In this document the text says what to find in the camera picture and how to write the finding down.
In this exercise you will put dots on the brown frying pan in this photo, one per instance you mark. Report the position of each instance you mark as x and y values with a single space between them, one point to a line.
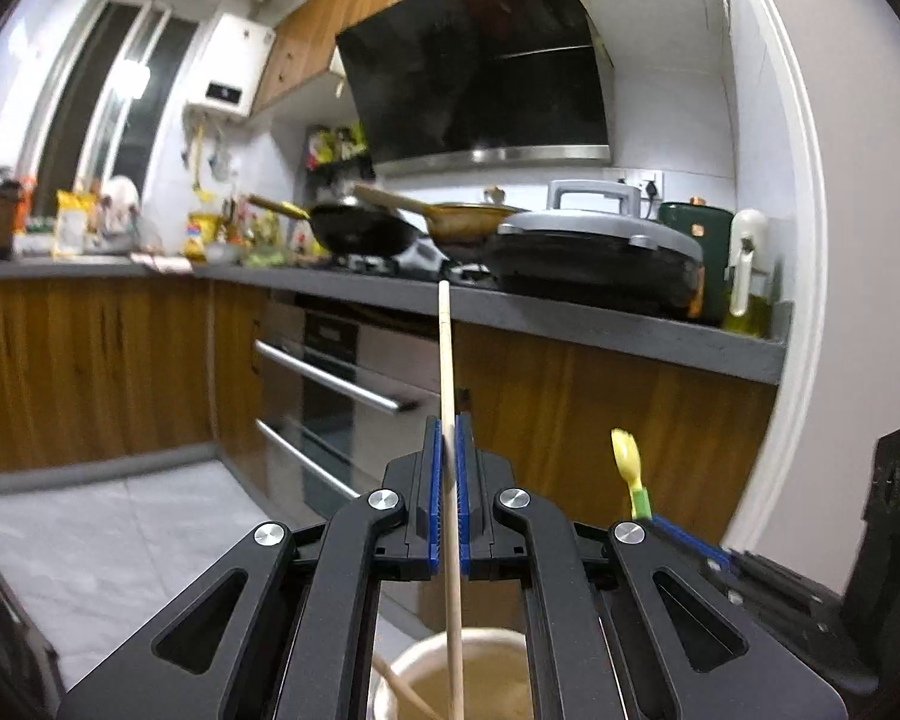
465 221

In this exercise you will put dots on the gas stove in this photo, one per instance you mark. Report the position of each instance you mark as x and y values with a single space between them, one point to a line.
412 262

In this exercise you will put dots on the wooden chopstick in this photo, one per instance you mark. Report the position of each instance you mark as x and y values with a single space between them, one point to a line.
445 352
406 696

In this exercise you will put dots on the oil bottle with white top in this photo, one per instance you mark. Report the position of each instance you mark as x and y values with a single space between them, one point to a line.
748 270

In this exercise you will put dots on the black range hood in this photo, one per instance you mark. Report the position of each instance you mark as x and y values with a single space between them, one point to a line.
480 67

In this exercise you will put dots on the wooden cabinets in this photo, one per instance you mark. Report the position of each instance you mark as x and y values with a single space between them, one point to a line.
322 22
105 367

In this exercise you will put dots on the black spice rack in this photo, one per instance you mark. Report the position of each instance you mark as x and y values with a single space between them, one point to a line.
337 165

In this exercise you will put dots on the yellow snack bag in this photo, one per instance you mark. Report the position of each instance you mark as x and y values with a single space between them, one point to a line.
202 236

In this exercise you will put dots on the wooden lower cabinets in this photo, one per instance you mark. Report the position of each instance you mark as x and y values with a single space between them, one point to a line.
105 367

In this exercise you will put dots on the grey kitchen countertop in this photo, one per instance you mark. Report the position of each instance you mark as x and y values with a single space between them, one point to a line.
570 322

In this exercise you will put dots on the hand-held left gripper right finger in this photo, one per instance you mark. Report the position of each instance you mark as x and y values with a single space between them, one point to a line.
462 499

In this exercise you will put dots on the grey electric griddle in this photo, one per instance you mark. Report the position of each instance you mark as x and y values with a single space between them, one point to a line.
600 255

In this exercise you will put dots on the yellow green spoon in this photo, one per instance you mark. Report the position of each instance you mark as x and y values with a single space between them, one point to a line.
626 461

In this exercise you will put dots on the kitchen window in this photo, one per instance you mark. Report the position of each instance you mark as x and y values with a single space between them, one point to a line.
120 105

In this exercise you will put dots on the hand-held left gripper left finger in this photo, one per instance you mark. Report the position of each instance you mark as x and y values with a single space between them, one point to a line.
436 499

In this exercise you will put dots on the white water heater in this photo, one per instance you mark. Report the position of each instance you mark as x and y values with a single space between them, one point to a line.
229 64

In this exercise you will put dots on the white wall outlet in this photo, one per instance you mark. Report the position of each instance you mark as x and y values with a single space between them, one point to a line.
647 184

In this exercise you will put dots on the white ceramic utensil holder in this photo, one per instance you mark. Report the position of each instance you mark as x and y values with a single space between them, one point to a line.
491 660

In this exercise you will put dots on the black wok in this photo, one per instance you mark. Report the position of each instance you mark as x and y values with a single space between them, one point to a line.
360 229

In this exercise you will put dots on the yellow food packet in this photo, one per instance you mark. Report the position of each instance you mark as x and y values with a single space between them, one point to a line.
73 221

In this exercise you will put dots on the steel built-in oven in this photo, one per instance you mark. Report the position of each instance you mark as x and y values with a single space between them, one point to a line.
330 360

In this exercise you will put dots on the dark green appliance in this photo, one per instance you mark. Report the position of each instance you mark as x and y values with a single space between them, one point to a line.
709 255

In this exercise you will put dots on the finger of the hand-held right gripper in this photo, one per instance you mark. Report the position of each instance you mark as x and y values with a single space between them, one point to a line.
694 544

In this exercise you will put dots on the wooden upper cabinets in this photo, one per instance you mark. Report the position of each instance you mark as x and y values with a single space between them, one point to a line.
322 22

